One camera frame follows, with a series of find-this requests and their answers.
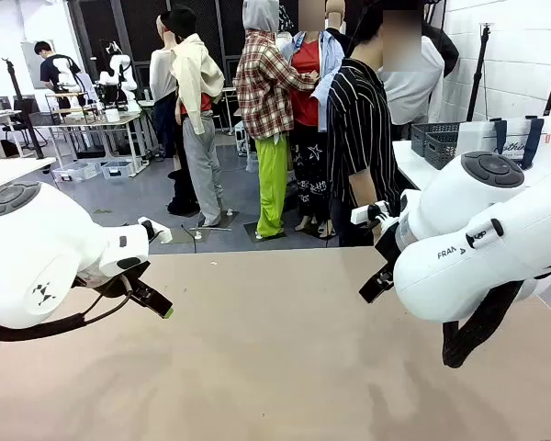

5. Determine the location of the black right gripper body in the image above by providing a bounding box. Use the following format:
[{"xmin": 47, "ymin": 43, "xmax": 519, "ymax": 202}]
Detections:
[{"xmin": 374, "ymin": 219, "xmax": 403, "ymax": 277}]

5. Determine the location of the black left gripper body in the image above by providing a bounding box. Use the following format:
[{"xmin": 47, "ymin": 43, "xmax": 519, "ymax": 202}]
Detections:
[{"xmin": 75, "ymin": 260, "xmax": 152, "ymax": 298}]

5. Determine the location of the person's right forearm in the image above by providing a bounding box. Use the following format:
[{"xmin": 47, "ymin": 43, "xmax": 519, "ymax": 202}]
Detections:
[{"xmin": 348, "ymin": 169, "xmax": 379, "ymax": 209}]

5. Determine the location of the white side table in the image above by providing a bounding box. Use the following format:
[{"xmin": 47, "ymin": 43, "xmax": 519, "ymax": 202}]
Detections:
[{"xmin": 391, "ymin": 140, "xmax": 444, "ymax": 190}]

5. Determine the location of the clear plastic storage bin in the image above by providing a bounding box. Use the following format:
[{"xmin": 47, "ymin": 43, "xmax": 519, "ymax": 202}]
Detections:
[
  {"xmin": 51, "ymin": 160, "xmax": 100, "ymax": 184},
  {"xmin": 100, "ymin": 159, "xmax": 135, "ymax": 180}
]

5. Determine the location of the person in striped shirt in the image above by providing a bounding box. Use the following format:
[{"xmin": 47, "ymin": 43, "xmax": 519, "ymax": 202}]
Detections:
[{"xmin": 325, "ymin": 0, "xmax": 424, "ymax": 249}]

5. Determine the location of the mannequin with white shirt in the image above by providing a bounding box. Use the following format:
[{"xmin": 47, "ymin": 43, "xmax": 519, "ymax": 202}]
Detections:
[{"xmin": 376, "ymin": 20, "xmax": 460, "ymax": 128}]

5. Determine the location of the mannequin with red shirt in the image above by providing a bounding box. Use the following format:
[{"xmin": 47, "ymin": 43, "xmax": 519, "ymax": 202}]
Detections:
[{"xmin": 280, "ymin": 0, "xmax": 346, "ymax": 239}]

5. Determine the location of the white desk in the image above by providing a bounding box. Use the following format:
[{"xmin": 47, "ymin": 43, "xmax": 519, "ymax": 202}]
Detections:
[{"xmin": 0, "ymin": 156, "xmax": 57, "ymax": 197}]

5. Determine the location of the mannequin with beige jacket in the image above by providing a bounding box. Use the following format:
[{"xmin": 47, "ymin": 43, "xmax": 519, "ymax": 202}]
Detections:
[{"xmin": 148, "ymin": 4, "xmax": 227, "ymax": 230}]

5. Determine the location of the mannequin with plaid shirt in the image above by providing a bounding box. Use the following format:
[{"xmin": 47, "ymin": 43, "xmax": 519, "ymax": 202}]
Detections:
[{"xmin": 232, "ymin": 0, "xmax": 319, "ymax": 241}]

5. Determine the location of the black office chair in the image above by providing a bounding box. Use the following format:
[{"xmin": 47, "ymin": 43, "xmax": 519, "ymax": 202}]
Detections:
[{"xmin": 11, "ymin": 94, "xmax": 45, "ymax": 147}]

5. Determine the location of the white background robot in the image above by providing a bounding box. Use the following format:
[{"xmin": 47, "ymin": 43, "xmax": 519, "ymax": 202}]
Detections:
[{"xmin": 96, "ymin": 40, "xmax": 140, "ymax": 112}]

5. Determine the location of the person in black t-shirt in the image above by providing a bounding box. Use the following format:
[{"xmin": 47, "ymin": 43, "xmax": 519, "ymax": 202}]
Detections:
[{"xmin": 33, "ymin": 40, "xmax": 83, "ymax": 111}]

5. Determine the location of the grey whiteboard panel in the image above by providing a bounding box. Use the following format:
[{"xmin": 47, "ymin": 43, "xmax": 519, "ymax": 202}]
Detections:
[{"xmin": 19, "ymin": 39, "xmax": 57, "ymax": 91}]

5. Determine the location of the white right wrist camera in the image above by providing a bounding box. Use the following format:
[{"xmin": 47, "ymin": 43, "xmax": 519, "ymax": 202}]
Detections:
[{"xmin": 350, "ymin": 199, "xmax": 392, "ymax": 227}]

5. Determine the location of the metal mannequin base plate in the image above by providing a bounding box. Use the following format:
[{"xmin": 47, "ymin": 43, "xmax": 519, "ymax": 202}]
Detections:
[
  {"xmin": 160, "ymin": 226, "xmax": 212, "ymax": 245},
  {"xmin": 242, "ymin": 220, "xmax": 287, "ymax": 240}
]

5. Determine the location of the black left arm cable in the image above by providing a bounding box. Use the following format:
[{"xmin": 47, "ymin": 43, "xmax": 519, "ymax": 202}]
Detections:
[{"xmin": 0, "ymin": 274, "xmax": 135, "ymax": 346}]

